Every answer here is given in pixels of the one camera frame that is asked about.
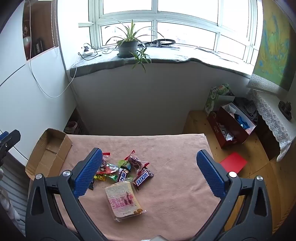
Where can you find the brown cardboard box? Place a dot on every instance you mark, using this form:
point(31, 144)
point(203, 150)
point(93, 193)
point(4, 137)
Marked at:
point(49, 155)

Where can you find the red vase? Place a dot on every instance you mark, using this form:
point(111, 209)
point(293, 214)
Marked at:
point(26, 44)

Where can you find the green wrapped candy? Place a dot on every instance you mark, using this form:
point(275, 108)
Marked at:
point(112, 177)

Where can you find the white cabinet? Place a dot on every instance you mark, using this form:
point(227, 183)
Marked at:
point(23, 92)

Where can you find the plastic storage crate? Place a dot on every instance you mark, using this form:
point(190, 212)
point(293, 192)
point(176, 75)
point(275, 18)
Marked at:
point(70, 127)

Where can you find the grey windowsill cloth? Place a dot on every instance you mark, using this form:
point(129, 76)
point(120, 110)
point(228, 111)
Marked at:
point(161, 54)

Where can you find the white window frame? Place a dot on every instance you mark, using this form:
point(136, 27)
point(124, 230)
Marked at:
point(185, 22)

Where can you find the green round snack packet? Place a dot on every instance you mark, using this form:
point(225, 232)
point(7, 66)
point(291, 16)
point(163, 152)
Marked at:
point(124, 164)

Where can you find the blue cloth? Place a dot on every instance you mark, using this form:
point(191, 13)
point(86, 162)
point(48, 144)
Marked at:
point(242, 121)

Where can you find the dark patterned bag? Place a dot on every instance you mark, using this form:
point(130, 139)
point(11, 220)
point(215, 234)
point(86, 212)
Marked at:
point(248, 107)

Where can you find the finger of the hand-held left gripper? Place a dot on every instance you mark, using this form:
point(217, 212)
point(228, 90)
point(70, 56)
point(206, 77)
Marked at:
point(10, 140)

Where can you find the clear sandwich bread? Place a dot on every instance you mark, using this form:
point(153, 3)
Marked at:
point(122, 199)

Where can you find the red white snack packet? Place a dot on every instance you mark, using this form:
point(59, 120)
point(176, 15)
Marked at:
point(108, 168)

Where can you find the green carton box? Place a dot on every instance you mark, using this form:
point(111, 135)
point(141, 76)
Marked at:
point(211, 102)

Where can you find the grey slatted panel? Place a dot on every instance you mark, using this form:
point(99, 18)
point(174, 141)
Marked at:
point(13, 180)

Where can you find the dark red open box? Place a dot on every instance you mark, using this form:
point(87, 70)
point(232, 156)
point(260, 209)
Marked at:
point(219, 132)

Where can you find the white lace tablecloth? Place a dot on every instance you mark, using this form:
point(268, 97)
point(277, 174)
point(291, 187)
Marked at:
point(272, 115)

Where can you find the dark figurine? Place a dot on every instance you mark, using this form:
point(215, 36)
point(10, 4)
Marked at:
point(285, 109)

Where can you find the small dark snack packet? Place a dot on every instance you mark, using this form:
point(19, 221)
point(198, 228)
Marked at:
point(91, 186)

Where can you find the wall map poster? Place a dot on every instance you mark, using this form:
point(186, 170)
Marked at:
point(272, 46)

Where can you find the yellow wrapped candy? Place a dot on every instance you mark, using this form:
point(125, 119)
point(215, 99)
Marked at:
point(99, 178)

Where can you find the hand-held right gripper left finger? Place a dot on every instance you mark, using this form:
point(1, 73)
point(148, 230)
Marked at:
point(89, 172)

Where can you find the red date packet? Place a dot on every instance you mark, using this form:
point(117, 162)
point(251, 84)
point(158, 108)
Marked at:
point(140, 171)
point(105, 160)
point(135, 161)

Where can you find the potted spider plant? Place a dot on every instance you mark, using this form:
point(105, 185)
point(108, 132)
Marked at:
point(126, 47)

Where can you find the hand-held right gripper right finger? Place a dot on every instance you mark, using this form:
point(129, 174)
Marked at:
point(210, 176)

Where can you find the brown chocolate bar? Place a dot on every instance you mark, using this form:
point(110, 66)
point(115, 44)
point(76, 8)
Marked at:
point(142, 178)
point(123, 175)

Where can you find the white power strip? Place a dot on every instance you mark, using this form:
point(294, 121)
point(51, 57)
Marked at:
point(87, 52)

